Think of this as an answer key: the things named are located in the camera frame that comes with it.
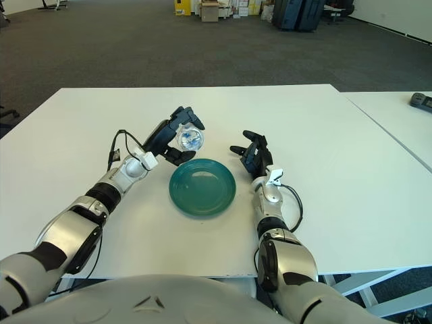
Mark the clear plastic water bottle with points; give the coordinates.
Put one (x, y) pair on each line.
(189, 138)

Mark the black white desk base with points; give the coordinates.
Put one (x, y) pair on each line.
(52, 5)

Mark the yellow box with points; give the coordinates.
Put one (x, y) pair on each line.
(181, 7)

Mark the black suitcase blue side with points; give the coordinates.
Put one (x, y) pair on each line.
(285, 13)

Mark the black handheld device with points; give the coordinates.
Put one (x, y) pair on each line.
(422, 101)

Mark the black office chair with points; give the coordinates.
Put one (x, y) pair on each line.
(8, 113)

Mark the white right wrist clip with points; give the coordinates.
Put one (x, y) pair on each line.
(275, 175)

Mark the dark navy suitcase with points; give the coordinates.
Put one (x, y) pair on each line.
(310, 15)

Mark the stacked white boxes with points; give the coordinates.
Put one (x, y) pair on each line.
(244, 8)

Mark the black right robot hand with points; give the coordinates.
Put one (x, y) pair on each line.
(260, 158)

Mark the brown cardboard box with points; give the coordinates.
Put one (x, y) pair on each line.
(209, 13)

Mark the grey robot torso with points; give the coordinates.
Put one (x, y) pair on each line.
(152, 303)

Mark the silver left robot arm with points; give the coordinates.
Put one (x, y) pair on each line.
(67, 233)

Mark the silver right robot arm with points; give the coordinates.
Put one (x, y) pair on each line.
(297, 260)

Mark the white plastic bag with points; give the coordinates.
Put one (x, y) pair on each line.
(266, 13)

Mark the green round plate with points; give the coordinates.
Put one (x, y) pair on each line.
(202, 192)

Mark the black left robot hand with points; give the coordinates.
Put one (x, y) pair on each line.
(160, 136)

